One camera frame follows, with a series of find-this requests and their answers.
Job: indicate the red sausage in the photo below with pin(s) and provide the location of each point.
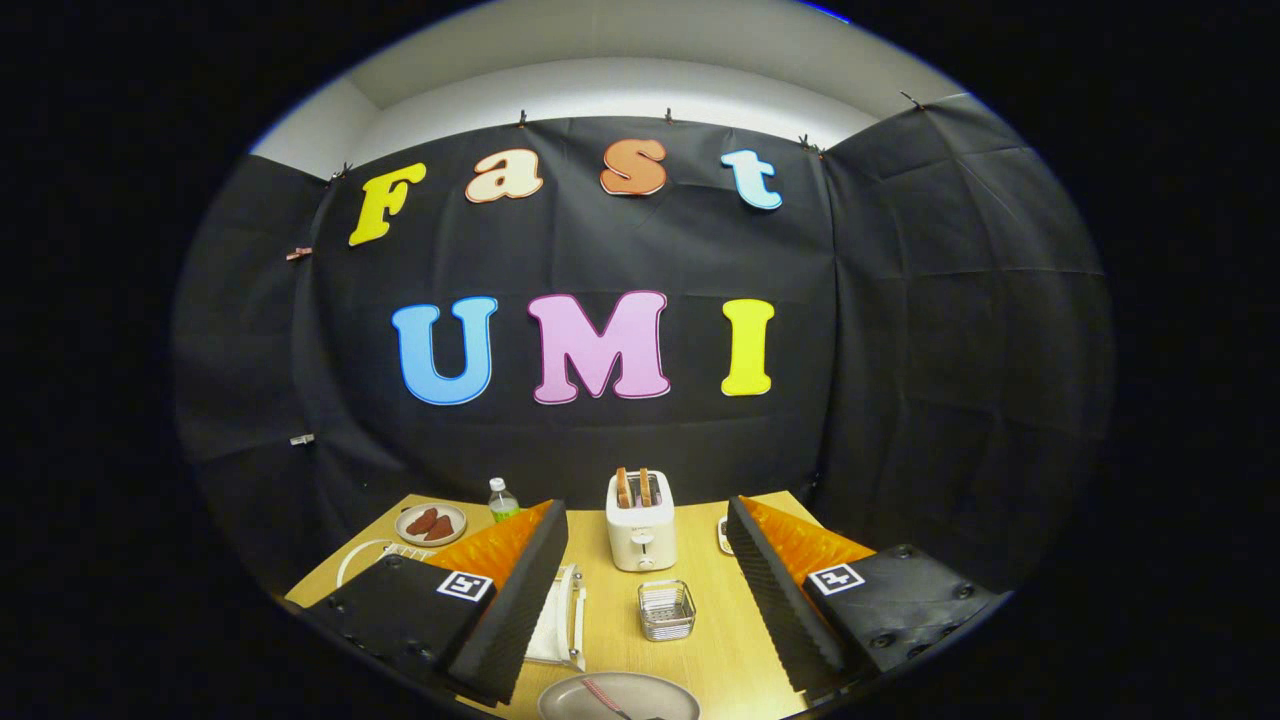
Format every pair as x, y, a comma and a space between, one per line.
440, 528
422, 521

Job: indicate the toast bread slice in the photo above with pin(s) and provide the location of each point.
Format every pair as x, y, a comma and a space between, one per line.
623, 488
646, 487

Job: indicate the grey plate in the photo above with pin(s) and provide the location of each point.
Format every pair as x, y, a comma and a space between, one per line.
650, 695

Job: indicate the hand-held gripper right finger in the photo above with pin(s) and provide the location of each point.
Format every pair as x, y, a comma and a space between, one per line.
775, 610

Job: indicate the white divided dish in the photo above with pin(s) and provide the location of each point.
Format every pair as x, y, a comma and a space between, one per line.
723, 535

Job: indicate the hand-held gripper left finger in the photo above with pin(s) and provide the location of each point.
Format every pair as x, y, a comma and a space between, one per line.
520, 610

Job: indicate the white toaster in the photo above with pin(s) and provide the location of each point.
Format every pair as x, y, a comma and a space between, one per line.
640, 530

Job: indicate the small beige saucer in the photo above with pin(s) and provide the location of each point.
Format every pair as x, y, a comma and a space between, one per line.
457, 515

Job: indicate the green label drink bottle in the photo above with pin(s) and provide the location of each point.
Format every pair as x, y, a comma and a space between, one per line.
502, 500

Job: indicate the black backdrop cloth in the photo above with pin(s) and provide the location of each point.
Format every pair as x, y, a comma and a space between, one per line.
600, 440

